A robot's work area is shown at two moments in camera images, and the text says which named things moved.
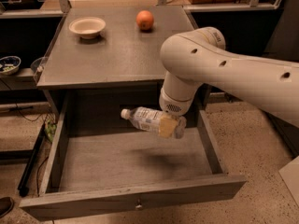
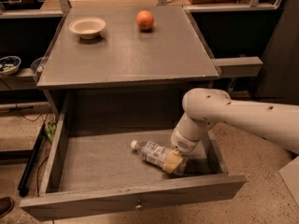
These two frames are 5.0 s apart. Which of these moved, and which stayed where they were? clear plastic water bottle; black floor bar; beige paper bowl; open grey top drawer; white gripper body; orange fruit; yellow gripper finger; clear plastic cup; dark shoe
Moved: clear plastic water bottle; yellow gripper finger; white gripper body
Stayed: black floor bar; beige paper bowl; open grey top drawer; orange fruit; clear plastic cup; dark shoe
